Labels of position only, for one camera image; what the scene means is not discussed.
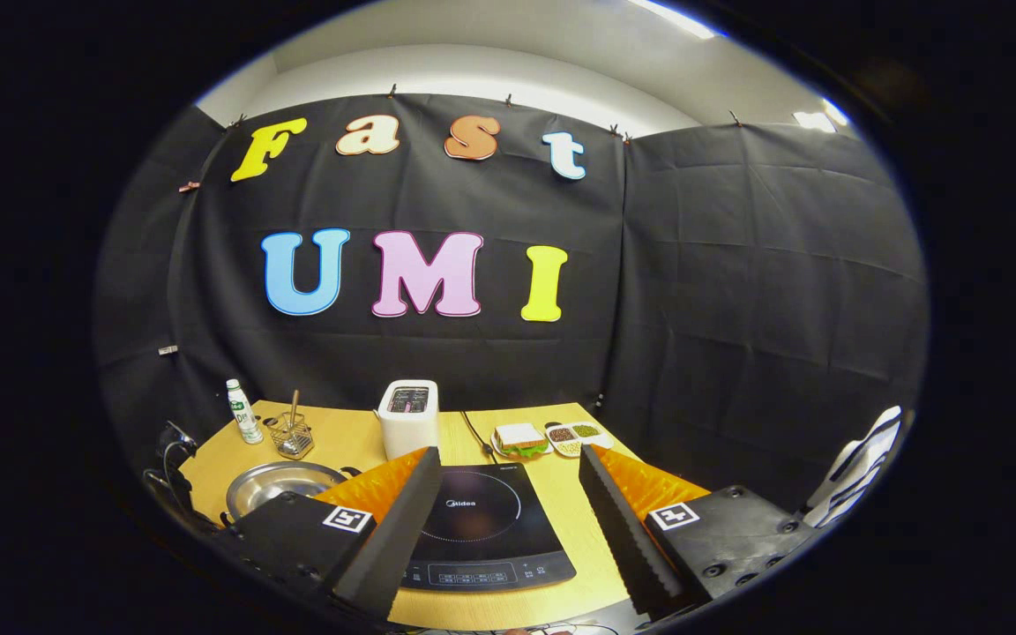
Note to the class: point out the black induction cooktop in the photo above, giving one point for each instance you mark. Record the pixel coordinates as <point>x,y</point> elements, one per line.
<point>490,529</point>

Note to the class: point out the white drink bottle green label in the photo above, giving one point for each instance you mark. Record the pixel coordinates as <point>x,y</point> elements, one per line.
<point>245,419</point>

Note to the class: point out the short ceiling light panel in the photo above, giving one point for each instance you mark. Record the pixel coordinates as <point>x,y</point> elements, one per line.
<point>817,117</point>

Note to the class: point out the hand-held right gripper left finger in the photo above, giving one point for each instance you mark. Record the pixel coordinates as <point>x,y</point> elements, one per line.
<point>393,538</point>

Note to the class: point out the sandwich on white plate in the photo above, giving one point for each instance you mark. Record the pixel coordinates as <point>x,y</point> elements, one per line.
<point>521,435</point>

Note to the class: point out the white divided dish with beans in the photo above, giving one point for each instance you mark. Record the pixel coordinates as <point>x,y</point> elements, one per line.
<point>574,434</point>

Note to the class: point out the black backdrop cloth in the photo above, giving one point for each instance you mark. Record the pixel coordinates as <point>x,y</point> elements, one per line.
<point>693,353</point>

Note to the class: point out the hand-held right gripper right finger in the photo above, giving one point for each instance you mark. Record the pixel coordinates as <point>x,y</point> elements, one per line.
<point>627,547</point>

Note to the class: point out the white and black chair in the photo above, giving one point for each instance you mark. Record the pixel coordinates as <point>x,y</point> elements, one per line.
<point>861,459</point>

